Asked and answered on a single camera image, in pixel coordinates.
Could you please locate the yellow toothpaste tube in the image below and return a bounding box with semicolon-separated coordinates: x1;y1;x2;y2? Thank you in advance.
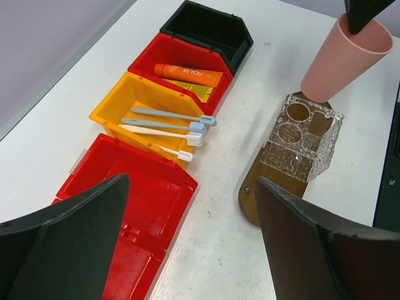
166;79;214;103

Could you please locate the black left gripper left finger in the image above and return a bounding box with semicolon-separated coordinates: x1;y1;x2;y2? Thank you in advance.
1;173;130;299

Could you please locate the yellow bin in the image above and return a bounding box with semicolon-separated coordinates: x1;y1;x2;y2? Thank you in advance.
89;72;203;168

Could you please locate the white toothbrush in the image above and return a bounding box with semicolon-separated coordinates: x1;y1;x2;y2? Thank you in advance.
119;124;203;146
145;142;196;162

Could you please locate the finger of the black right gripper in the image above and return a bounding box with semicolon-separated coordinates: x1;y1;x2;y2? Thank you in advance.
344;0;395;34

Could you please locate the black bin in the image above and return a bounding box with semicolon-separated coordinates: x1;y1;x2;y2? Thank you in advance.
160;1;254;75

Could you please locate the clear textured glass holder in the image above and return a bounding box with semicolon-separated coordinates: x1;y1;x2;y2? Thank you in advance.
260;94;344;183

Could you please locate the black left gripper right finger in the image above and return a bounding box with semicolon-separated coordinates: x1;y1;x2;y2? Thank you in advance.
255;177;399;299

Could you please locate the orange toothpaste tube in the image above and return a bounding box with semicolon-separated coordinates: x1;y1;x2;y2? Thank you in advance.
154;64;223;88

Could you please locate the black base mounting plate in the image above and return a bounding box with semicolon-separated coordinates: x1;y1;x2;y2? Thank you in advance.
371;99;400;231

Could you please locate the pink cup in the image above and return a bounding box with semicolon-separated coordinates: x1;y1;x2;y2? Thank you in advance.
301;14;394;103

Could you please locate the brown oval wooden tray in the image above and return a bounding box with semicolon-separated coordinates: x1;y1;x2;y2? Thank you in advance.
237;90;337;228

